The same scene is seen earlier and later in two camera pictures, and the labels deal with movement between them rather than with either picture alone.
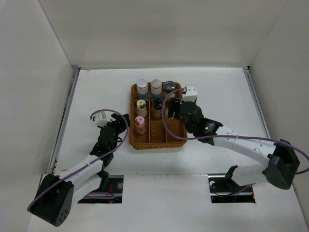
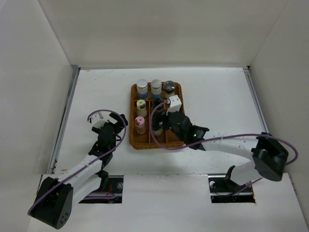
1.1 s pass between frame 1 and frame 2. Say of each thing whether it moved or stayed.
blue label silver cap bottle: stayed
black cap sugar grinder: stayed
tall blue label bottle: stayed
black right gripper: moved
